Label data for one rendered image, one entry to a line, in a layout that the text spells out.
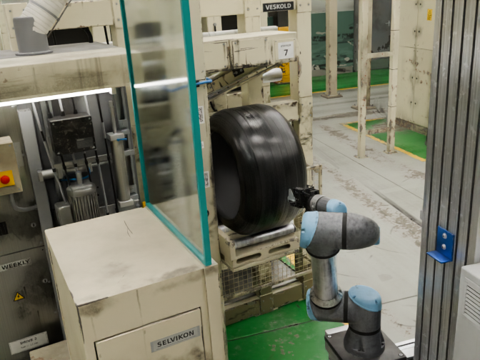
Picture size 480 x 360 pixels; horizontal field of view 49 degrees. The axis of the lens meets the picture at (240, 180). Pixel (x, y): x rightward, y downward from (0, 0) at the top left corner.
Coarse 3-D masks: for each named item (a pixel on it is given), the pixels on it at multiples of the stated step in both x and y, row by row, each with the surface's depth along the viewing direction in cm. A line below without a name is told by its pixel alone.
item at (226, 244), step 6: (222, 234) 242; (222, 240) 241; (228, 240) 237; (222, 246) 243; (228, 246) 237; (234, 246) 236; (222, 252) 245; (228, 252) 238; (234, 252) 237; (228, 258) 240; (234, 258) 238
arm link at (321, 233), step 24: (312, 216) 164; (336, 216) 163; (312, 240) 163; (336, 240) 161; (312, 264) 177; (336, 264) 178; (312, 288) 193; (336, 288) 185; (312, 312) 192; (336, 312) 190
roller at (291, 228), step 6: (276, 228) 252; (282, 228) 252; (288, 228) 253; (294, 228) 254; (252, 234) 247; (258, 234) 247; (264, 234) 248; (270, 234) 249; (276, 234) 250; (282, 234) 252; (234, 240) 242; (240, 240) 243; (246, 240) 244; (252, 240) 245; (258, 240) 246; (264, 240) 248; (240, 246) 243
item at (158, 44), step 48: (144, 0) 151; (144, 48) 160; (192, 48) 130; (144, 96) 170; (192, 96) 133; (144, 144) 182; (192, 144) 140; (144, 192) 193; (192, 192) 148; (192, 240) 157
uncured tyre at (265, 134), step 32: (224, 128) 232; (256, 128) 228; (288, 128) 233; (224, 160) 277; (256, 160) 222; (288, 160) 227; (224, 192) 275; (256, 192) 224; (288, 192) 229; (224, 224) 255; (256, 224) 234
